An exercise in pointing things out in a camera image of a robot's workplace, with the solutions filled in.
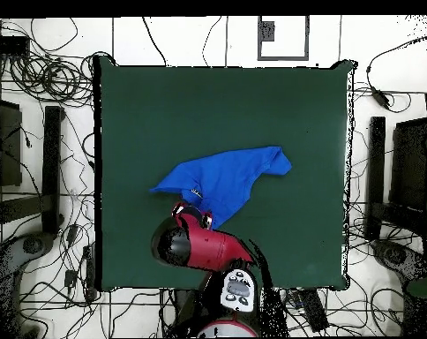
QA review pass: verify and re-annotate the blue shirt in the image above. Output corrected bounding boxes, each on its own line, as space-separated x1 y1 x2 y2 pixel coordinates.
148 145 293 230

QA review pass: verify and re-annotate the flat black box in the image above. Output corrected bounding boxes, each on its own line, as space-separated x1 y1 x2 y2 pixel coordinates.
0 34 31 56

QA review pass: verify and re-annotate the dark green table cloth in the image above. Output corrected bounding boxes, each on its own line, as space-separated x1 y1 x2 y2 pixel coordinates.
93 54 357 292

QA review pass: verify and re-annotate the black power strip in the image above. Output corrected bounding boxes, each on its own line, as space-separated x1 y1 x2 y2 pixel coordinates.
299 289 330 333
81 244 96 301

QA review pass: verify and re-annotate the black equipment box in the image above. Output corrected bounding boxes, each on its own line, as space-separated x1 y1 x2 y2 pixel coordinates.
0 96 24 188
389 117 427 213

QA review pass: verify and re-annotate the black power adapter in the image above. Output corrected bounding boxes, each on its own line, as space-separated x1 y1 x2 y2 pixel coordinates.
370 86 393 109

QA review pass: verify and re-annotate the grey square floor frame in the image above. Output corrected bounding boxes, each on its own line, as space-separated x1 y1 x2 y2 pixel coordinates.
257 15 311 62

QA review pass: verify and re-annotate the coiled black cable bundle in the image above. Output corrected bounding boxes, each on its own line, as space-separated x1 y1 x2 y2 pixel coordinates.
8 52 94 107

